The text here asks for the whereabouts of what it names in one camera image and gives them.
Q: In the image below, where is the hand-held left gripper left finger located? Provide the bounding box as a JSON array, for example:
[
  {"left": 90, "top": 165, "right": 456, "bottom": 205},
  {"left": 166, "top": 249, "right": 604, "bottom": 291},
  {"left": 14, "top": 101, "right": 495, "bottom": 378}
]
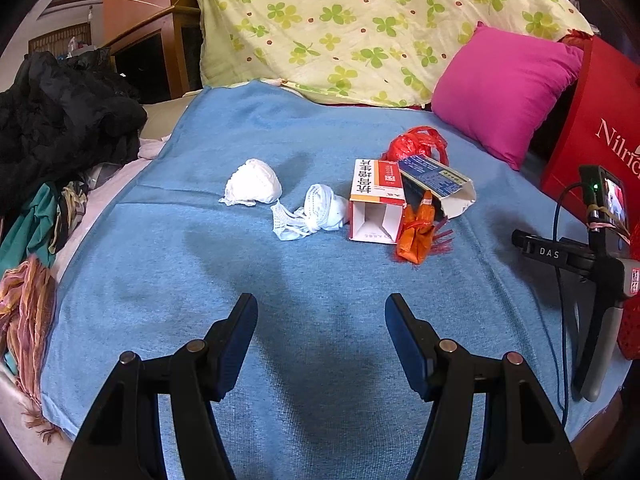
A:
[{"left": 60, "top": 292, "right": 259, "bottom": 480}]

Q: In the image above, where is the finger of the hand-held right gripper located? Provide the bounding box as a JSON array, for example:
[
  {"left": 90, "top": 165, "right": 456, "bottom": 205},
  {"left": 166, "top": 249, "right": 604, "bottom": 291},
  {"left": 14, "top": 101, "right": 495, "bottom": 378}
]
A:
[{"left": 511, "top": 229, "right": 598, "bottom": 275}]

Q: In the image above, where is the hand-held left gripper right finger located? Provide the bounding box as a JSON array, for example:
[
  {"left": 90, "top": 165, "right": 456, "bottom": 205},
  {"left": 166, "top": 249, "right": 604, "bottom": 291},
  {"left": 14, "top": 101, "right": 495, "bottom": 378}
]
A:
[{"left": 384, "top": 292, "right": 583, "bottom": 480}]

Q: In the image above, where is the orange packet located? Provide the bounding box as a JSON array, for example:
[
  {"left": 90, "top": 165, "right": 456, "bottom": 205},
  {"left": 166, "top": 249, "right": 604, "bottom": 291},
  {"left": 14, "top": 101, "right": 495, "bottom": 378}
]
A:
[{"left": 395, "top": 190, "right": 453, "bottom": 265}]

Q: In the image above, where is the blue white toothpaste box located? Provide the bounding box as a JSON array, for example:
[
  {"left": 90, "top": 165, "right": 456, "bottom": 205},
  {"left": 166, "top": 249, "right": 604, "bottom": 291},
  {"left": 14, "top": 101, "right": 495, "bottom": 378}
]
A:
[{"left": 397, "top": 155, "right": 477, "bottom": 220}]

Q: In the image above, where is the white mesh cloth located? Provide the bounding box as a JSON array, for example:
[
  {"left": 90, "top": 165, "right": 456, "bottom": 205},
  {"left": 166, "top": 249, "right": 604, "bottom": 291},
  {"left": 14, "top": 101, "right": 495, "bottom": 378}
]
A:
[{"left": 270, "top": 183, "right": 349, "bottom": 242}]

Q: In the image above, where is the white tissue ball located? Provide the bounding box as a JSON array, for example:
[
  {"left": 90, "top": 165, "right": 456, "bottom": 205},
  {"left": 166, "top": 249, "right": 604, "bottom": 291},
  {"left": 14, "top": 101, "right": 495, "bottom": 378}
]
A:
[{"left": 218, "top": 158, "right": 283, "bottom": 208}]

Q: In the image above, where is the red white medicine box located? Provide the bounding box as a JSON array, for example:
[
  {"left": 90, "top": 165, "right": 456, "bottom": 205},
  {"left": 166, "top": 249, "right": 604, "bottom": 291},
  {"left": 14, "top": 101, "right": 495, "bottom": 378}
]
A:
[{"left": 347, "top": 158, "right": 407, "bottom": 245}]

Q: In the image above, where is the knotted red plastic bag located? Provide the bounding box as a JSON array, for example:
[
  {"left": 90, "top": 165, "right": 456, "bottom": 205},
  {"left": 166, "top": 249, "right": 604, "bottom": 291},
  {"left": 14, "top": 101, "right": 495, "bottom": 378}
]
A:
[{"left": 382, "top": 125, "right": 449, "bottom": 163}]

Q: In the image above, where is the blue blanket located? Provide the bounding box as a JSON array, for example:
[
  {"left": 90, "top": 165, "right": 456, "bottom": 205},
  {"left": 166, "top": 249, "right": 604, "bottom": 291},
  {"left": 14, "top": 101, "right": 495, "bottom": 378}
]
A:
[{"left": 39, "top": 79, "right": 631, "bottom": 480}]

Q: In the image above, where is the red shopping bag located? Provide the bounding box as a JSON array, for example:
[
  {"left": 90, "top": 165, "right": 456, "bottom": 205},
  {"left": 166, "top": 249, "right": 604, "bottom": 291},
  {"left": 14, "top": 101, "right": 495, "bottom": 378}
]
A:
[{"left": 539, "top": 35, "right": 640, "bottom": 201}]

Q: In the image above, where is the pink pillow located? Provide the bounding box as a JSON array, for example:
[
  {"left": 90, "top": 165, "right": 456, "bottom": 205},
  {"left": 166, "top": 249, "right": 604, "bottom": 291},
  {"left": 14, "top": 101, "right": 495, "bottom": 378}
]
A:
[{"left": 430, "top": 21, "right": 586, "bottom": 172}]

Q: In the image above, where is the olive patterned cloth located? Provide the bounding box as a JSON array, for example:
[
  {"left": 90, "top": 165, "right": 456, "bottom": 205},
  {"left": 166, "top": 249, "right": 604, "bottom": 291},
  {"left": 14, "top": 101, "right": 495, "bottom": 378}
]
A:
[{"left": 52, "top": 177, "right": 91, "bottom": 256}]

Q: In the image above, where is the striped orange scarf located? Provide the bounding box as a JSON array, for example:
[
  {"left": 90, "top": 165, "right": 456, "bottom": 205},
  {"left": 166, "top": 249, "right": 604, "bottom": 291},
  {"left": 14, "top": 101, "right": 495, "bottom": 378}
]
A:
[{"left": 0, "top": 255, "right": 61, "bottom": 441}]

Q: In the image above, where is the shiny red plastic bag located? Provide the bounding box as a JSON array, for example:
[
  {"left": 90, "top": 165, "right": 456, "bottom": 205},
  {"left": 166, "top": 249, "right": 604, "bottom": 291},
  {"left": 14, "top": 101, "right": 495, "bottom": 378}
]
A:
[{"left": 557, "top": 29, "right": 598, "bottom": 46}]

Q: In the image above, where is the teal cloth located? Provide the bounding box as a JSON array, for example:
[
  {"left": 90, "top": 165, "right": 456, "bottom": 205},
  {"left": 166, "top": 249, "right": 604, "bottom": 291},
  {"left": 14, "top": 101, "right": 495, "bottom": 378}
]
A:
[{"left": 0, "top": 182, "right": 61, "bottom": 273}]

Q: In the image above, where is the black fuzzy garment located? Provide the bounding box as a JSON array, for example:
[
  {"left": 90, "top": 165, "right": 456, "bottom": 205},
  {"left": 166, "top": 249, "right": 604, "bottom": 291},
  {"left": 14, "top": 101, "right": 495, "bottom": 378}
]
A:
[{"left": 0, "top": 47, "right": 148, "bottom": 211}]

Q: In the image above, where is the wooden cabinet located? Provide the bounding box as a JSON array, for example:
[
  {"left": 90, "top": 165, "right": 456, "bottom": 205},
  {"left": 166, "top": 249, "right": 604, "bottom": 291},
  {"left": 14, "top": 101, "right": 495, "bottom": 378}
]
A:
[{"left": 107, "top": 2, "right": 203, "bottom": 106}]

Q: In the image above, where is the floral yellow-green sheet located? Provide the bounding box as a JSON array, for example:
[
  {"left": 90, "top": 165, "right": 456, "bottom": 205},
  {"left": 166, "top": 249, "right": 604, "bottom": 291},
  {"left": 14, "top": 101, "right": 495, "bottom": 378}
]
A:
[{"left": 192, "top": 0, "right": 593, "bottom": 109}]

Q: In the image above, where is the brown lattice screen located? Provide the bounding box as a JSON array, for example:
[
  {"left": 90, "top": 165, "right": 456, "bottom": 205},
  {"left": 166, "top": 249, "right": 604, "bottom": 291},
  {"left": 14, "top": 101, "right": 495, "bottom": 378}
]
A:
[{"left": 27, "top": 20, "right": 106, "bottom": 61}]

